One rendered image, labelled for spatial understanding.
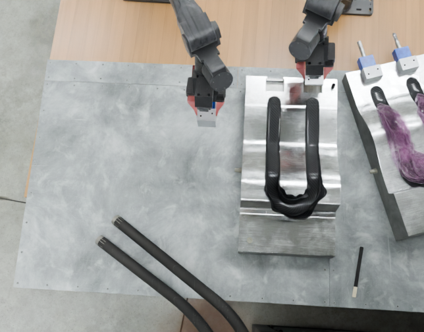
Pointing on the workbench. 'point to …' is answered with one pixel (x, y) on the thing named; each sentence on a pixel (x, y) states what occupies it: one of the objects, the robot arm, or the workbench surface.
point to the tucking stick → (357, 272)
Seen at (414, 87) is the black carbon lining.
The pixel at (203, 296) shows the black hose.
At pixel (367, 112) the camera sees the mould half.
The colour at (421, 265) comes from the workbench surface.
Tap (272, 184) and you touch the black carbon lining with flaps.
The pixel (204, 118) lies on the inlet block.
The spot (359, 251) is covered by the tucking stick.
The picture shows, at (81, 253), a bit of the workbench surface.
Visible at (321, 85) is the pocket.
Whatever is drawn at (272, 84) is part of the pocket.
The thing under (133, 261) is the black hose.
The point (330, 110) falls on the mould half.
